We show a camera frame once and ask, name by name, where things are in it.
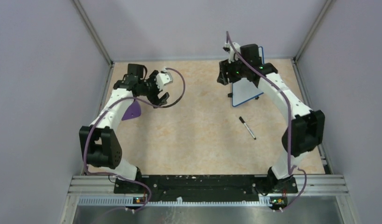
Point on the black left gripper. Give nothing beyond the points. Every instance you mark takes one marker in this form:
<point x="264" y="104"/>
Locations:
<point x="154" y="99"/>

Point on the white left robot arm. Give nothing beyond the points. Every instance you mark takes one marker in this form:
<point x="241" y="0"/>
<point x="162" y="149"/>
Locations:
<point x="100" y="146"/>

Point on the white slotted cable duct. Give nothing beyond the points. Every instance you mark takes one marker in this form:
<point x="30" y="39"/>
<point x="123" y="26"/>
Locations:
<point x="129" y="201"/>

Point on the purple whiteboard eraser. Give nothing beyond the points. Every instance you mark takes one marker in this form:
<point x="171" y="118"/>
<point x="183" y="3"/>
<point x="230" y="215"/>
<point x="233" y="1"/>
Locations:
<point x="133" y="111"/>

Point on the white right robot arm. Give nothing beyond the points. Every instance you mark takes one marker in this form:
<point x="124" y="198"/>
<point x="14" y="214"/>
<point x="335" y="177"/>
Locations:
<point x="305" y="126"/>

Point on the aluminium frame rail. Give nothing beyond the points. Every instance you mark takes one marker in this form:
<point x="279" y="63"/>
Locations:
<point x="321" y="199"/>

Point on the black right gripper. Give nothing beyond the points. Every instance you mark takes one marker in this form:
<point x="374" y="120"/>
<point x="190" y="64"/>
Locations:
<point x="225" y="67"/>

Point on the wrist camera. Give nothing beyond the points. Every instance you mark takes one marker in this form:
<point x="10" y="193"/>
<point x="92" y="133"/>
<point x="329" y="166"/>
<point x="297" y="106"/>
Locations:
<point x="163" y="78"/>
<point x="229" y="49"/>

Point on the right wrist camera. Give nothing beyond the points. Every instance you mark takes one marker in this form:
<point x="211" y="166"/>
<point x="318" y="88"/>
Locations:
<point x="229" y="49"/>

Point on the blue framed whiteboard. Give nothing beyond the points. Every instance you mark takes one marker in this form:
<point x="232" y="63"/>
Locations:
<point x="243" y="91"/>

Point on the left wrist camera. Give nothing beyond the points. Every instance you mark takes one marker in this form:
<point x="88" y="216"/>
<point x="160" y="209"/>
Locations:
<point x="163" y="78"/>

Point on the white black marker pen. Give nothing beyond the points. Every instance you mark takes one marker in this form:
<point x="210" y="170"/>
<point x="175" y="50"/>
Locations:
<point x="247" y="127"/>

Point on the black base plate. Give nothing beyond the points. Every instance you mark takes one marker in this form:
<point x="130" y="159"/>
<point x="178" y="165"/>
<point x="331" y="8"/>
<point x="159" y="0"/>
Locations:
<point x="205" y="188"/>

